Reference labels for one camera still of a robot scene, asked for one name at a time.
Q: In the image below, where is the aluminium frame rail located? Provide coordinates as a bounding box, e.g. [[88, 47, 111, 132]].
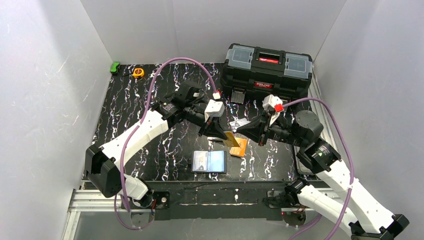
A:
[[308, 74, 332, 135]]

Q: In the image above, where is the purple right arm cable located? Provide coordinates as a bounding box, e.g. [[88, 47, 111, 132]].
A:
[[281, 96, 355, 240]]

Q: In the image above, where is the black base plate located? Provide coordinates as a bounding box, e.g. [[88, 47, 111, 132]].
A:
[[147, 181, 305, 221]]

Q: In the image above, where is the black toolbox with red handle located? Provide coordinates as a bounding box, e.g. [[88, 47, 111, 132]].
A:
[[220, 43, 313, 104]]

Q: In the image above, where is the grey foam pad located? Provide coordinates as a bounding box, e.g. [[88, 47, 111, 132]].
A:
[[294, 145, 316, 176]]

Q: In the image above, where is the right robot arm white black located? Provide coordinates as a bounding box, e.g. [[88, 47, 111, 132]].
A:
[[236, 110, 410, 240]]

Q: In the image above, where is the green small object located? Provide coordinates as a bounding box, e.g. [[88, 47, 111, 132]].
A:
[[109, 62, 121, 76]]

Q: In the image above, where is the yellow tape measure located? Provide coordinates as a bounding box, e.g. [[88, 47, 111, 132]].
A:
[[132, 67, 145, 79]]

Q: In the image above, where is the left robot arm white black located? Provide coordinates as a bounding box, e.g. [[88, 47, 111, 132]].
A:
[[83, 81, 228, 201]]

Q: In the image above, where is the white card on table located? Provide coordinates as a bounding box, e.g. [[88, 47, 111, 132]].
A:
[[229, 118, 250, 133]]

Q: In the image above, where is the orange object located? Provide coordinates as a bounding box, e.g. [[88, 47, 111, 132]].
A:
[[229, 137, 248, 158]]

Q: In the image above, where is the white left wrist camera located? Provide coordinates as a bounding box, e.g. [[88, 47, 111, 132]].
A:
[[204, 92, 225, 122]]

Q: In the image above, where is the single orange VIP card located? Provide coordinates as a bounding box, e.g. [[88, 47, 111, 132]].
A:
[[222, 131, 240, 148]]

